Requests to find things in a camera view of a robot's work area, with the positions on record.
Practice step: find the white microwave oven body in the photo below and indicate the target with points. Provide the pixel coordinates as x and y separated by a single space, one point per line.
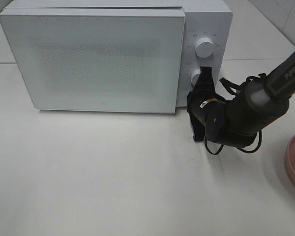
202 17

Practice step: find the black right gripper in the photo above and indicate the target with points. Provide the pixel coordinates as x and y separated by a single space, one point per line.
207 110

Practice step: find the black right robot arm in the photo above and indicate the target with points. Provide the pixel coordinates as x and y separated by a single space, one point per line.
256 103

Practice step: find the upper white microwave knob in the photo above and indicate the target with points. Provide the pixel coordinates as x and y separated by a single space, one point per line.
204 46

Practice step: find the white microwave door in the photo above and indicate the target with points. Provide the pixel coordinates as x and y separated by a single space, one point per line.
107 60

